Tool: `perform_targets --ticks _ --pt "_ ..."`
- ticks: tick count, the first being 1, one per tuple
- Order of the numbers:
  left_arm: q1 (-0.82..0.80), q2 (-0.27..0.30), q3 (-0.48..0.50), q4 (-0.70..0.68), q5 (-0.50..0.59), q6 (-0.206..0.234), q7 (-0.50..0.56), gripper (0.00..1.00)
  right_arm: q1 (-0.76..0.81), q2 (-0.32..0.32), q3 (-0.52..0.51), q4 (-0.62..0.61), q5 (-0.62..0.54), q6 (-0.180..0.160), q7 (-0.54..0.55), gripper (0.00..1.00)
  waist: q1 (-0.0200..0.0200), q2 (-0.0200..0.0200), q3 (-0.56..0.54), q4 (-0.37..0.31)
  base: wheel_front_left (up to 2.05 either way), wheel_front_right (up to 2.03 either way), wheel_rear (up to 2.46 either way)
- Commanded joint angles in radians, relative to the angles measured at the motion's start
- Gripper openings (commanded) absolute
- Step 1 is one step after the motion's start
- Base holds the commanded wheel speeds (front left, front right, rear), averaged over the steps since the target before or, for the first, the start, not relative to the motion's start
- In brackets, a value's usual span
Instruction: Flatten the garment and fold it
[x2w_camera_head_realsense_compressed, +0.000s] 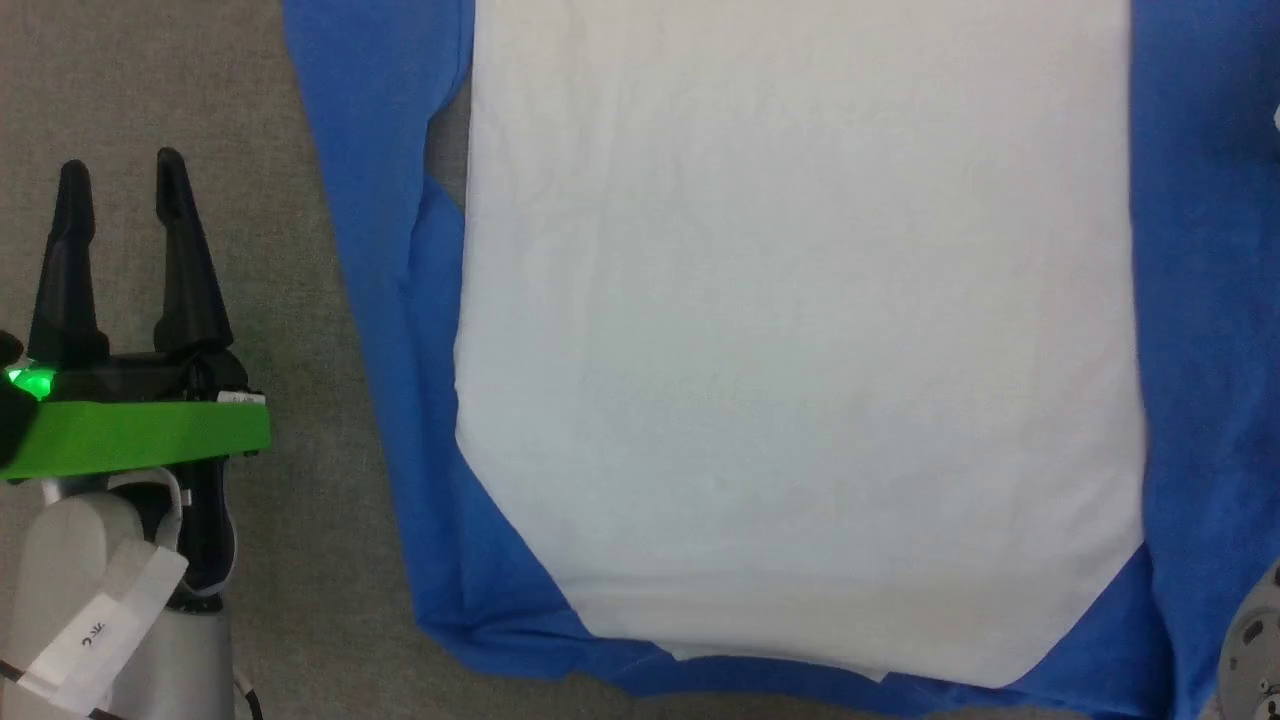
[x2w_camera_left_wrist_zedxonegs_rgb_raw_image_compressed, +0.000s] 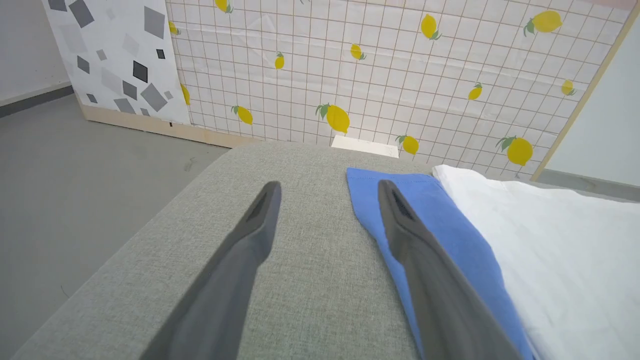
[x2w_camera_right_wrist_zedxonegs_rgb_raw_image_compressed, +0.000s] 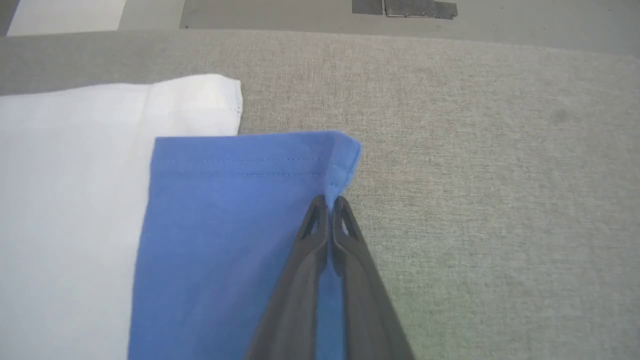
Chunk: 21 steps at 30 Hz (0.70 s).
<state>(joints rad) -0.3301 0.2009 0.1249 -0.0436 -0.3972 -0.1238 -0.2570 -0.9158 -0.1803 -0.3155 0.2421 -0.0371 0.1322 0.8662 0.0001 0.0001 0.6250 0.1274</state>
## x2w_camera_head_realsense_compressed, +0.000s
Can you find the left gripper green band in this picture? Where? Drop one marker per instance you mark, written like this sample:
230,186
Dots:
150,435

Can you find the white shirt with blue sleeves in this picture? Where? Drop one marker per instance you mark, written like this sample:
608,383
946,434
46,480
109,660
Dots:
800,350

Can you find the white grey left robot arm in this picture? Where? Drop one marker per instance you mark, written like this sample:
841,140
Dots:
120,620

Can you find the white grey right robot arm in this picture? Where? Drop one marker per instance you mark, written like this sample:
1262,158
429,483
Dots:
1255,650

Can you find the white label tag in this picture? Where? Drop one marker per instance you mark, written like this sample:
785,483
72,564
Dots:
95,630

